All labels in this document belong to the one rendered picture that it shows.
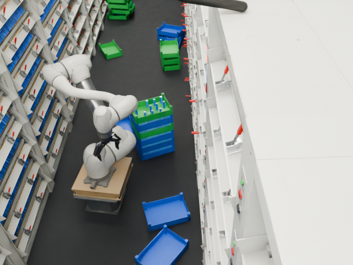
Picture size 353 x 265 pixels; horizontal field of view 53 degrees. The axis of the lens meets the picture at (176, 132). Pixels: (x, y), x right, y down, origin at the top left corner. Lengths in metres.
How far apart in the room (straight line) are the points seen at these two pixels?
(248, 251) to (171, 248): 1.77
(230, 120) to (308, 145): 0.44
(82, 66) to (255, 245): 1.94
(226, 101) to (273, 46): 0.29
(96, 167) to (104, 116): 0.52
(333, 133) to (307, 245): 0.21
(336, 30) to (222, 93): 0.36
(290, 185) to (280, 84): 0.24
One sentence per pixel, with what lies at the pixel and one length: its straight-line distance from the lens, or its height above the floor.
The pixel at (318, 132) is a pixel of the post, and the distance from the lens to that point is 0.58.
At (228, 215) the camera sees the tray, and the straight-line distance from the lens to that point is 1.00.
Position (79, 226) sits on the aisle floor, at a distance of 2.67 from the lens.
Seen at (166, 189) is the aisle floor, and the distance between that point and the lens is 2.75.
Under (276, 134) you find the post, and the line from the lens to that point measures 0.56.
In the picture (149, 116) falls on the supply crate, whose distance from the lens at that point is 2.70.
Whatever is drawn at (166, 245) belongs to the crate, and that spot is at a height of 0.00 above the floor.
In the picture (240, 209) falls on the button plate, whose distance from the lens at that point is 0.67.
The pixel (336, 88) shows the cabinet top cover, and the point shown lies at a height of 1.76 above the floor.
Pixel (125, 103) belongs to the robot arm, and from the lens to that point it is 2.06.
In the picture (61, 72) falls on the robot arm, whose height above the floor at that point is 0.95.
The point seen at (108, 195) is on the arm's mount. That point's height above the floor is 0.24.
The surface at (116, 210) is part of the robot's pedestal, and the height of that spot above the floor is 0.01.
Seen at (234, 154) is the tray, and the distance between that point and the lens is 0.87.
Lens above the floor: 2.13
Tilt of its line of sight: 42 degrees down
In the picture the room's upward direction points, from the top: 3 degrees counter-clockwise
